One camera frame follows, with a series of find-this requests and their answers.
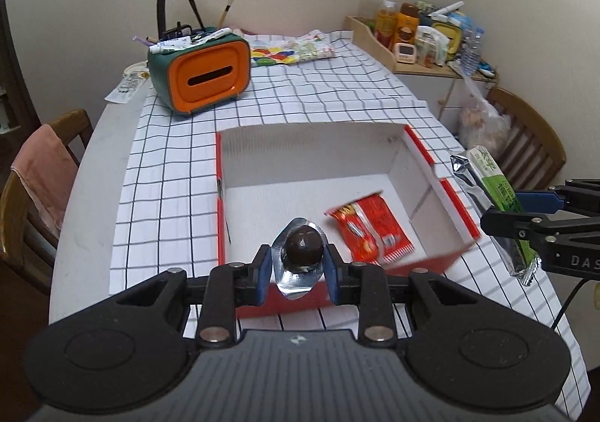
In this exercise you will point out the pink towel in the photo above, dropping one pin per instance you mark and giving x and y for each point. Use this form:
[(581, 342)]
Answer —
[(44, 169)]

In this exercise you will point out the wooden tray organiser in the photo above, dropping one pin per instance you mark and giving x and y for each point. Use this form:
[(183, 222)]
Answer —
[(370, 35)]

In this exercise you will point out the green snack packet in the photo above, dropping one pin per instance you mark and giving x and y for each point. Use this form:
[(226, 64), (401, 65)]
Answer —
[(487, 169)]

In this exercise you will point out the purple pen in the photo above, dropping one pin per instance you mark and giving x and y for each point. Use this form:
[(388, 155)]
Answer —
[(143, 41)]

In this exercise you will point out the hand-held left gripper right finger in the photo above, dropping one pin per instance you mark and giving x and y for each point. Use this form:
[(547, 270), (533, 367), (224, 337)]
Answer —
[(333, 276)]

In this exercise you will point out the white kitchen timer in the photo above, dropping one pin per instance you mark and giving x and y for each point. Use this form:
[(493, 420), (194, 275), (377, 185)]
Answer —
[(404, 53)]

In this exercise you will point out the clear plastic packet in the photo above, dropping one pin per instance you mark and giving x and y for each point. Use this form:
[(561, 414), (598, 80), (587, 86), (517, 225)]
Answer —
[(124, 89)]

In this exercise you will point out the clear plastic bag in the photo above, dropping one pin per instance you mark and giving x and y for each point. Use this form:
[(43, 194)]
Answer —
[(483, 122)]

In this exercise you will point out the red snack packet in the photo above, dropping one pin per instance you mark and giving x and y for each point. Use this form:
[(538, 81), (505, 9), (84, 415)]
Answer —
[(370, 225)]

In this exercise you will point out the yellow container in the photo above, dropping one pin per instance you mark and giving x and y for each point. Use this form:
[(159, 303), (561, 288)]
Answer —
[(447, 35)]

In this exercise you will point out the white marker pen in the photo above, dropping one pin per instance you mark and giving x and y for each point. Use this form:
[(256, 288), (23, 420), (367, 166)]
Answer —
[(215, 34), (168, 46)]

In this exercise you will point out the curved back wooden chair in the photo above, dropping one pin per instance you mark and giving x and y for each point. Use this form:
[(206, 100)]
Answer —
[(539, 136)]

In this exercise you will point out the white checkered tablecloth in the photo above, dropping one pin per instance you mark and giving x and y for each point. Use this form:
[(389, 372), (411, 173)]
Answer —
[(304, 94)]

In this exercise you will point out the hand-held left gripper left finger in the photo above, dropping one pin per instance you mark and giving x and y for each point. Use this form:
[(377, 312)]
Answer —
[(262, 274)]

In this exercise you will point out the orange and green desk organiser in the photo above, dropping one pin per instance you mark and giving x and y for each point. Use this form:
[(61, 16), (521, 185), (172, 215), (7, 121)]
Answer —
[(206, 75)]

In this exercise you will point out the clear water bottle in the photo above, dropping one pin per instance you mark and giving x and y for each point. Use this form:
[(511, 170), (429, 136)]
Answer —
[(471, 52)]

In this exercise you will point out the red cardboard box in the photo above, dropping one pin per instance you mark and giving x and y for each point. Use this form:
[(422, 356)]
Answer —
[(300, 159)]

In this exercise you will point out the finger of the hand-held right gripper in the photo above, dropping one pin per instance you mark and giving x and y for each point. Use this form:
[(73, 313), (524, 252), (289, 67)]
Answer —
[(536, 202), (504, 221)]

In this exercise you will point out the orange juice bottle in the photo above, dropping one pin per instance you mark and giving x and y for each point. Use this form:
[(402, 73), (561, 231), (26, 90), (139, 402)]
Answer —
[(386, 26)]

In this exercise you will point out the white tube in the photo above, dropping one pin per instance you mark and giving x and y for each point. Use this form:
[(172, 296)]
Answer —
[(451, 9)]

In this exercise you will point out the calligraphy brush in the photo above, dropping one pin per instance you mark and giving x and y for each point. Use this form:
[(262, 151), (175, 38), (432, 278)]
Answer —
[(226, 9), (193, 7)]

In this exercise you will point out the brown capped orange bottle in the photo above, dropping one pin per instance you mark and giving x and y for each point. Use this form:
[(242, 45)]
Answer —
[(407, 26)]

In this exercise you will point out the colourful patterned pouch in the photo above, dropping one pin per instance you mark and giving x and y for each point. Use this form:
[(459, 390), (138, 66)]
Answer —
[(290, 49)]

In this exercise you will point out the white cabinet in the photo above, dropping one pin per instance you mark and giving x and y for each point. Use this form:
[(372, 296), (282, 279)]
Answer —
[(426, 94)]

